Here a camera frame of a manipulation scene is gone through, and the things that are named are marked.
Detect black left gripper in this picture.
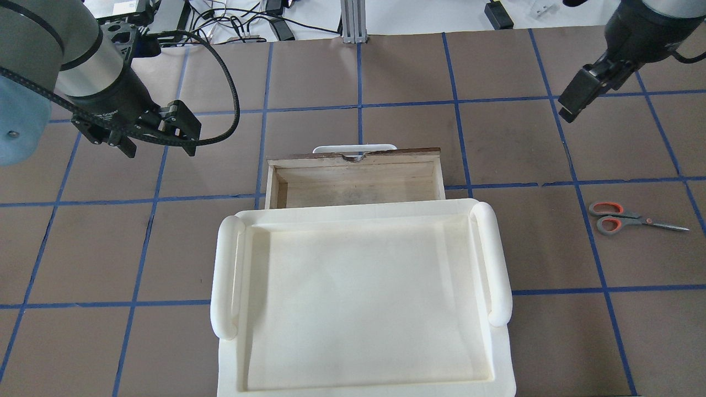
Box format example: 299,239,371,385
71,100,201,158

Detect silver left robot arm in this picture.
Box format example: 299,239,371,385
1,1,201,166

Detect open wooden drawer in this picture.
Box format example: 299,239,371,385
263,147,446,209

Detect white drawer handle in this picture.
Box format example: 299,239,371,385
312,144,398,154

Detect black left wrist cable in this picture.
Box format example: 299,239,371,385
0,30,241,147

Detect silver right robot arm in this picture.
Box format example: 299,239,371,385
558,1,705,123

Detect aluminium frame post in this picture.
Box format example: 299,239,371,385
340,0,368,44

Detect orange grey scissors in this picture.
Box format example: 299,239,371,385
587,201,690,236

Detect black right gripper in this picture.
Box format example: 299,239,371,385
558,53,640,123

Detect white foam tray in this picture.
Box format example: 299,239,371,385
210,198,516,396

